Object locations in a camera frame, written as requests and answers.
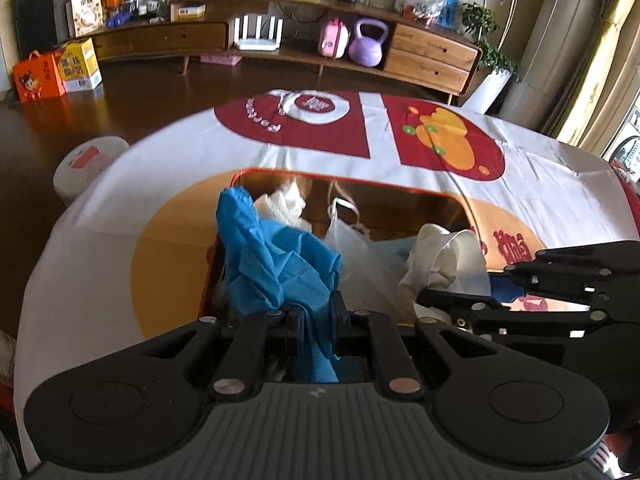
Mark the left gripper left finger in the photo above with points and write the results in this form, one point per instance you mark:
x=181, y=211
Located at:
x=265, y=347

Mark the printed white tablecloth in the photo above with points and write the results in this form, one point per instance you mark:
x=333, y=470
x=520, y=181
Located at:
x=126, y=315

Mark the purple kettlebell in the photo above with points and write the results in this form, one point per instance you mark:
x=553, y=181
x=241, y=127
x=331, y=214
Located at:
x=364, y=50

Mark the clear plastic bag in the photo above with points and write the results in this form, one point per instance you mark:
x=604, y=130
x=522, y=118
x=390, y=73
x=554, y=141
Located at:
x=369, y=273

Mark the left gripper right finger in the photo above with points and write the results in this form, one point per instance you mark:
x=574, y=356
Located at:
x=369, y=348

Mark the orange gift bag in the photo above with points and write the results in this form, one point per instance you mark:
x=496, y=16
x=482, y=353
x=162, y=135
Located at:
x=37, y=78

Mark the green potted tree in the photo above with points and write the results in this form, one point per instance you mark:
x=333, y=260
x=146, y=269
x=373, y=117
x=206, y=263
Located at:
x=488, y=23

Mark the wooden tv cabinet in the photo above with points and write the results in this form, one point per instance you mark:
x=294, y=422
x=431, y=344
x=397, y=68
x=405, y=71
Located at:
x=416, y=52

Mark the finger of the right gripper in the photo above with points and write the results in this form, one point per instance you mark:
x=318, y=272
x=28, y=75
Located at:
x=456, y=309

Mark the white cloth glove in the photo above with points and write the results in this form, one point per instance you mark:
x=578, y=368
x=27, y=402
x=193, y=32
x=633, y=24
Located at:
x=444, y=261

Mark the blue rubber glove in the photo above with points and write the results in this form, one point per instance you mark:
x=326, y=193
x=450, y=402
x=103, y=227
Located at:
x=269, y=264

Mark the black mini fridge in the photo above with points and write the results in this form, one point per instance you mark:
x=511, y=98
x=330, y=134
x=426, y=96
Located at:
x=40, y=25

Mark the white wifi router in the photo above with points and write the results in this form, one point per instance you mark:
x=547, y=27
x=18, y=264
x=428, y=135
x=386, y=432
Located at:
x=260, y=35

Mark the yellow carton box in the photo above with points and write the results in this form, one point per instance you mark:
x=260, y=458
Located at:
x=78, y=66

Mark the red metal tin box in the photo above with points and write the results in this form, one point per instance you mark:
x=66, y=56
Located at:
x=393, y=242

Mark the white cereal box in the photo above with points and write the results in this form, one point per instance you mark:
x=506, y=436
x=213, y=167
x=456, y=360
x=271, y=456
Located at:
x=87, y=16

